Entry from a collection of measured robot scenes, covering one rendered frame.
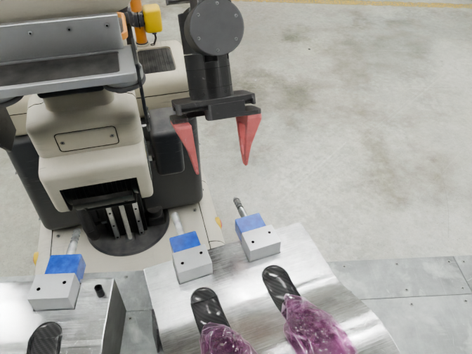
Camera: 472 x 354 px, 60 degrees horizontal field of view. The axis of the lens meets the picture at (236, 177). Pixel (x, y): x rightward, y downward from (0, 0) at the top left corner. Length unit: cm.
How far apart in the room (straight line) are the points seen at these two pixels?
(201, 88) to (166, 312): 30
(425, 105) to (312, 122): 72
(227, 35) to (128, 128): 48
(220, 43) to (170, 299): 35
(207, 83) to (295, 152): 166
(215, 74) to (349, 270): 39
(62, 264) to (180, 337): 19
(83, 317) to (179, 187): 86
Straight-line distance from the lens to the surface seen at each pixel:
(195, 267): 59
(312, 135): 227
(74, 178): 92
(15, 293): 63
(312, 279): 62
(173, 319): 59
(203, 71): 52
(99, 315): 57
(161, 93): 115
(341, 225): 184
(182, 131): 51
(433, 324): 70
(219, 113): 52
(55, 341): 58
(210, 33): 45
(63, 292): 57
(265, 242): 62
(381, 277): 72
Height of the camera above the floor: 137
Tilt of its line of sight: 44 degrees down
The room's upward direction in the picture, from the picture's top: straight up
